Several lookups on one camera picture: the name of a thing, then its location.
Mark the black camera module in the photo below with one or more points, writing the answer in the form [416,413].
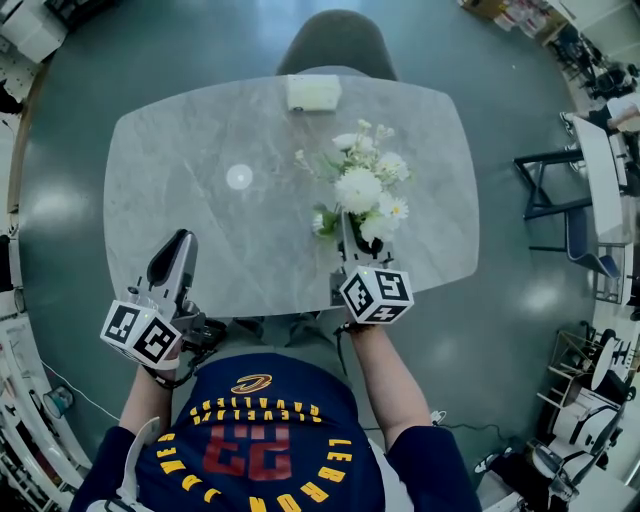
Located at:
[202,330]

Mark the small translucent container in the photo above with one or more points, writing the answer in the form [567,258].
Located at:
[59,401]

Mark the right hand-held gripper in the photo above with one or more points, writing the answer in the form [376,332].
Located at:
[377,295]

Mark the blue grey chair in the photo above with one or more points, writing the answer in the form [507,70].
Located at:
[585,245]

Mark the white tissue box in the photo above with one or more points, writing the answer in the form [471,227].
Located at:
[314,92]

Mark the person's legs grey trousers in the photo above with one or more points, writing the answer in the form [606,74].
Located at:
[300,340]

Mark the white and black robot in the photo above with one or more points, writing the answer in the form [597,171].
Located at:
[587,420]

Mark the person's right forearm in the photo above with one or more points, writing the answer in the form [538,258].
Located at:
[390,385]

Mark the white metal rack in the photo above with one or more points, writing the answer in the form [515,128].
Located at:
[30,425]

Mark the white flowers bouquet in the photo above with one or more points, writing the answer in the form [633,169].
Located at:
[357,187]

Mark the black metal shelf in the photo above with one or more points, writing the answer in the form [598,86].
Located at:
[80,9]

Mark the white storage cabinet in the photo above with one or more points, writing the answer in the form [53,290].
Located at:
[32,27]

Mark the person's navy jersey torso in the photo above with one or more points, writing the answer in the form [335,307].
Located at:
[260,450]

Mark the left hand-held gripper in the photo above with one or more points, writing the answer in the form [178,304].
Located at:
[137,330]

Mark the white desk black frame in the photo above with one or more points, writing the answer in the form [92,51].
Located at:
[602,180]

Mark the wooden step platform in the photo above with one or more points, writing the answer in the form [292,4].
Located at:
[22,145]

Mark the grey marble table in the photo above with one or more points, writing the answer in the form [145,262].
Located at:
[225,235]

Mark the clear water jug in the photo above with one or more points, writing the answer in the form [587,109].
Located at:
[522,15]

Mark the grey shell chair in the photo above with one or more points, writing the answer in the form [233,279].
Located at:
[337,42]

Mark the large cardboard box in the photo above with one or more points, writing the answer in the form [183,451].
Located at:
[482,7]

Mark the person's left forearm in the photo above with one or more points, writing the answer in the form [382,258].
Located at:
[145,405]

